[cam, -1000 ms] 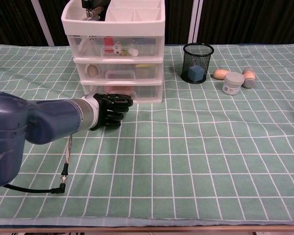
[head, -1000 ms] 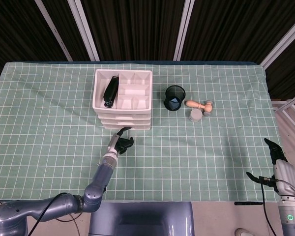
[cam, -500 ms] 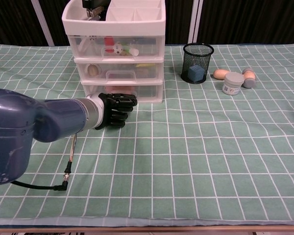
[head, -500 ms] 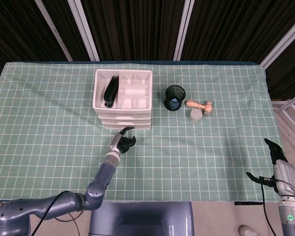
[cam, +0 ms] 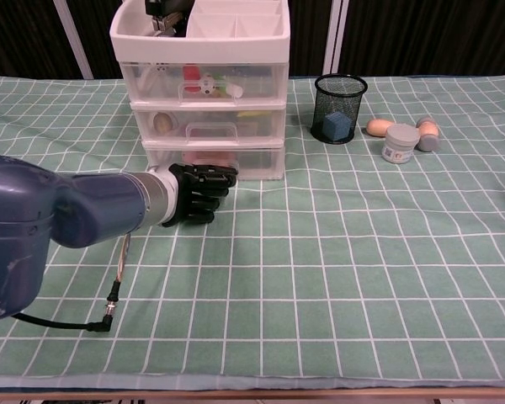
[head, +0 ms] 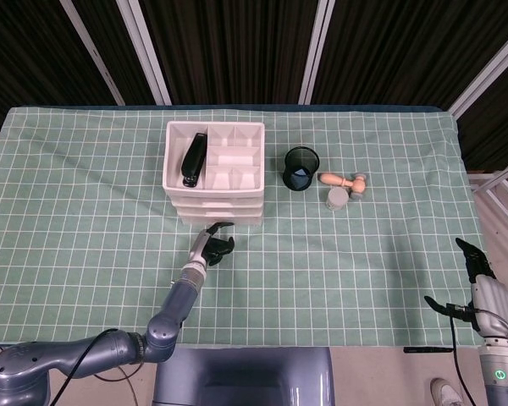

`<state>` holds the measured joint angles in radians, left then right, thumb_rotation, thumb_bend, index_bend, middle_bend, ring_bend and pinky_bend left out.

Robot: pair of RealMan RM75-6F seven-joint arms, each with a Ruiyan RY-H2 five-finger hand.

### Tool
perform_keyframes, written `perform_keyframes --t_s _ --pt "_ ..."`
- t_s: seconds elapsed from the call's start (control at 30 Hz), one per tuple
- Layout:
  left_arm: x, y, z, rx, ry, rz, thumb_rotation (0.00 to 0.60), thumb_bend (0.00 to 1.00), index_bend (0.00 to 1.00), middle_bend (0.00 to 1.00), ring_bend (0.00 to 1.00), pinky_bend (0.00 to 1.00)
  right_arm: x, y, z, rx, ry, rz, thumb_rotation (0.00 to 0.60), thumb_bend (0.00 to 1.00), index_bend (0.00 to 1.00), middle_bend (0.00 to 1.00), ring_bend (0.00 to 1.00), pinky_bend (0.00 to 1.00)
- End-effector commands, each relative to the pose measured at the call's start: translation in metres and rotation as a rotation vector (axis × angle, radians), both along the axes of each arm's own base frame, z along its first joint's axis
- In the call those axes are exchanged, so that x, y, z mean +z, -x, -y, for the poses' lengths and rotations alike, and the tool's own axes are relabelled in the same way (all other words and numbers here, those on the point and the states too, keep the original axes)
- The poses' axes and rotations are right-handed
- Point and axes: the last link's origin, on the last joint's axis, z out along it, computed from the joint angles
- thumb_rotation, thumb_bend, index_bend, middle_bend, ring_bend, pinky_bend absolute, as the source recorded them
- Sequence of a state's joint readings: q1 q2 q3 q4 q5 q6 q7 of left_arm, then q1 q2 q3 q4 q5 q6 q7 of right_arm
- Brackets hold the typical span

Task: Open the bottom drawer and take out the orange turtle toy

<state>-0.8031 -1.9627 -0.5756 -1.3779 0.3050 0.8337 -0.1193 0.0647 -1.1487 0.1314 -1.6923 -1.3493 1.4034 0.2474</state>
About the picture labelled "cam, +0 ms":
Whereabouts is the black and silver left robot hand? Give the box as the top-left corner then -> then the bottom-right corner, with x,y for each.
162,162 -> 240,228

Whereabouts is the clear bottom drawer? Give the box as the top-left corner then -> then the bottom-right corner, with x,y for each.
145,145 -> 286,181

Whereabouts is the pink and orange turtle toy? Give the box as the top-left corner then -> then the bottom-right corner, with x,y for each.
183,151 -> 237,168

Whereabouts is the small black-white soccer ball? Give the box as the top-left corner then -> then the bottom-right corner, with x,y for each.
199,74 -> 218,96

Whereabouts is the red cup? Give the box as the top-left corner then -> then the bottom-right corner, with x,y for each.
183,65 -> 200,92

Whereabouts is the translucent plastic storage drawer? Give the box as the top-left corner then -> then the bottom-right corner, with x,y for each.
120,62 -> 288,104

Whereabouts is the grey and wood peg toy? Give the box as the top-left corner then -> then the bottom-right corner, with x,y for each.
416,116 -> 440,152

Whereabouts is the green checkered tablecloth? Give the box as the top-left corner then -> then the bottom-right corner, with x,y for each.
0,73 -> 505,391

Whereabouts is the blue cube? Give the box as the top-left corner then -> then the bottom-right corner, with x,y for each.
322,111 -> 348,141

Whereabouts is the black mesh pen holder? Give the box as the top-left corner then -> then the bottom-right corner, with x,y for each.
311,73 -> 369,145

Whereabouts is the black stapler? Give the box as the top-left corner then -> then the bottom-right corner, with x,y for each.
145,0 -> 193,37

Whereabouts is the peach wooden egg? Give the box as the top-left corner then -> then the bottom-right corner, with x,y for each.
365,119 -> 396,139

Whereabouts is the slanted white pole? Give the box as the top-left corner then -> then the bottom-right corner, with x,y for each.
53,0 -> 94,80

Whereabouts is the white double pole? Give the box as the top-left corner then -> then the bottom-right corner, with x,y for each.
322,0 -> 349,77

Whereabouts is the small grey lidded jar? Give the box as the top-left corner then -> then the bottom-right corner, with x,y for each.
380,124 -> 421,165

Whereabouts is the black arm cable with connector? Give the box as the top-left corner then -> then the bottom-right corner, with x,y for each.
14,233 -> 131,334

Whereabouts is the white plastic drawer organizer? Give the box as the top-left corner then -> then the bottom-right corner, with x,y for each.
109,0 -> 290,181

